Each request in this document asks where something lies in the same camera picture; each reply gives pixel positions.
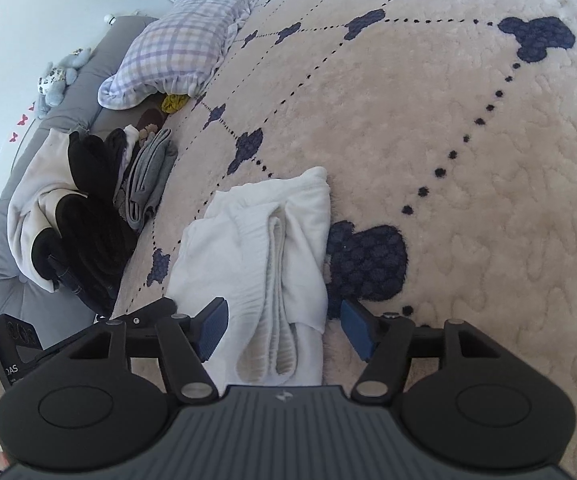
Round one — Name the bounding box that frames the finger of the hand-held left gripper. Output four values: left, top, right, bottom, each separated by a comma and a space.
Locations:
96, 297, 178, 331

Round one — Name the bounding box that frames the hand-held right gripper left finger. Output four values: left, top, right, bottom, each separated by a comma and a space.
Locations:
66, 297, 232, 406

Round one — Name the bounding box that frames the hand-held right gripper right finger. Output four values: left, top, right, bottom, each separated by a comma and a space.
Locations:
341, 299, 512, 406

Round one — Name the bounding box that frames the white shirt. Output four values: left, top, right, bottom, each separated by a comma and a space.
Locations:
165, 165, 332, 387

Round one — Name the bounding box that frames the black clothes pile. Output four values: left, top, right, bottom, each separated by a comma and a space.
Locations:
30, 127, 134, 314

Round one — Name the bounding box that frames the folded grey striped garment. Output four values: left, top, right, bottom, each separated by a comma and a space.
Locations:
120, 127, 180, 234

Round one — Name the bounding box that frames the cream hoodie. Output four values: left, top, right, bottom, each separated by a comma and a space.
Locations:
7, 127, 90, 294

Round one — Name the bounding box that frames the brown plush toy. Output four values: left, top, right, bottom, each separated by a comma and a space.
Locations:
135, 109, 167, 144

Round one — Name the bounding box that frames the beige patterned bed blanket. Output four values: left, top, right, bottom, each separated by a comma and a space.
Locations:
111, 0, 577, 461

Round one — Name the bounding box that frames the yellow cloth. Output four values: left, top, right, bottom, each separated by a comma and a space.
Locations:
162, 92, 192, 115

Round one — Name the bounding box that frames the grey padded headboard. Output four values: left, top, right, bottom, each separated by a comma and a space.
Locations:
0, 15, 162, 352

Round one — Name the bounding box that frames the blue plush toy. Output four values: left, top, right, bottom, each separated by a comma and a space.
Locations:
35, 47, 94, 114

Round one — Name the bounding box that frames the plaid pillow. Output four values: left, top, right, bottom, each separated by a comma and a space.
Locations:
98, 0, 274, 111

